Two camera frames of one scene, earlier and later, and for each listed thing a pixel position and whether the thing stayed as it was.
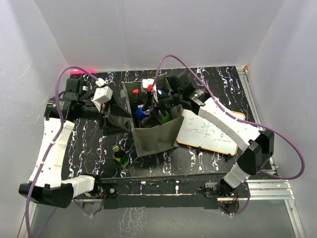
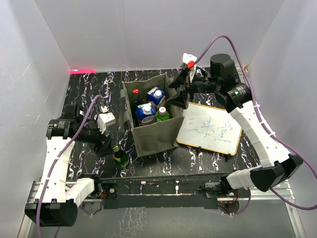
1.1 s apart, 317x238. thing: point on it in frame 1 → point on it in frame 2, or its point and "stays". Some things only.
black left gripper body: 104,115 → 99,147
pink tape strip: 78,72 stays
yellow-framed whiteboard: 199,131 stays
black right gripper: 155,113 → 184,79
